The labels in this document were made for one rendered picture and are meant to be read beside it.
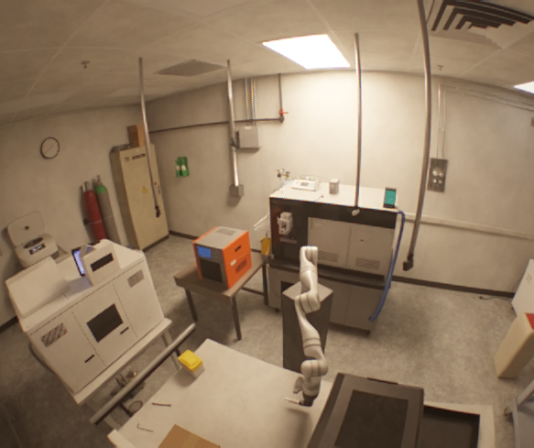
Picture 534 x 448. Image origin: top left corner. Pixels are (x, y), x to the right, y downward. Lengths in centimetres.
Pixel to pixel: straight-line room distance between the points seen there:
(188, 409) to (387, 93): 340
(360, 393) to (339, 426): 17
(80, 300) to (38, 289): 26
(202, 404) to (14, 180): 381
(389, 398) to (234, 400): 75
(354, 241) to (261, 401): 157
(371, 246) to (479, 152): 191
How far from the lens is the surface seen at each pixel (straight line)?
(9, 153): 429
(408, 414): 111
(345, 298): 259
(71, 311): 147
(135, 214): 474
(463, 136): 335
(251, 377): 147
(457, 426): 154
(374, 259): 238
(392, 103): 322
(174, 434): 121
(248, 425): 134
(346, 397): 108
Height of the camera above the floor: 214
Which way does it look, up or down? 23 degrees down
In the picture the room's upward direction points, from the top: 3 degrees counter-clockwise
